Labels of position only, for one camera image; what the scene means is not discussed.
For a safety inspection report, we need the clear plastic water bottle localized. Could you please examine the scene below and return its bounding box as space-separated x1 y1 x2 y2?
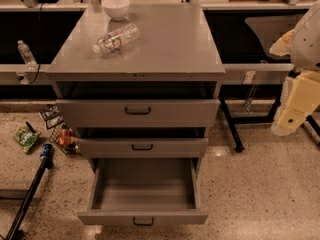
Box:
92 23 139 55

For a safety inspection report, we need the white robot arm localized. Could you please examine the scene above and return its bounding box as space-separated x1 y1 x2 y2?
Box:
269 1 320 136

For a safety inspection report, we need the grey top drawer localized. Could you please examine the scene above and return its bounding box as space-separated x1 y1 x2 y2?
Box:
57 99 219 128

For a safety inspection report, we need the grey metal drawer cabinet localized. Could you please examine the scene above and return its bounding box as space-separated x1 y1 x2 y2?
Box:
45 3 226 226

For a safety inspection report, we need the grey middle drawer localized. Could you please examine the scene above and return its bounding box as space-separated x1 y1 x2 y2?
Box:
77 138 208 158

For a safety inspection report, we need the grey open bottom drawer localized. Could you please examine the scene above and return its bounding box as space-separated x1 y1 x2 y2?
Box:
78 158 208 226

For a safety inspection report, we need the small water bottle on ledge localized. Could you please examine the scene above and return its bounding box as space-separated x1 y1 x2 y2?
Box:
17 40 37 70

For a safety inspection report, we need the grey chair seat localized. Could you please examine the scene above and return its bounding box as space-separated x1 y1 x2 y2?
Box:
245 14 303 60

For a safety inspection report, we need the white ceramic bowl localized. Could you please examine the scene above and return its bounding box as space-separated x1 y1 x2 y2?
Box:
102 0 130 20

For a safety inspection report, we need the black and white snack bag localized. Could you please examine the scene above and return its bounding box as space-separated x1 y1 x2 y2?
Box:
39 105 63 130

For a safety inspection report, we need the blue soda can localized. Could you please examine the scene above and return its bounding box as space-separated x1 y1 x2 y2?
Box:
40 144 53 160

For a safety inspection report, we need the green snack bag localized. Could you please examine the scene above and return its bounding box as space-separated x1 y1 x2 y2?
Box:
13 126 40 153

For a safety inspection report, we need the black table frame right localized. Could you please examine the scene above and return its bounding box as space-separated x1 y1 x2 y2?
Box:
219 70 320 153

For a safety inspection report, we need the black cable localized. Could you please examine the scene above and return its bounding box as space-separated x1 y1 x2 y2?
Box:
23 3 46 85

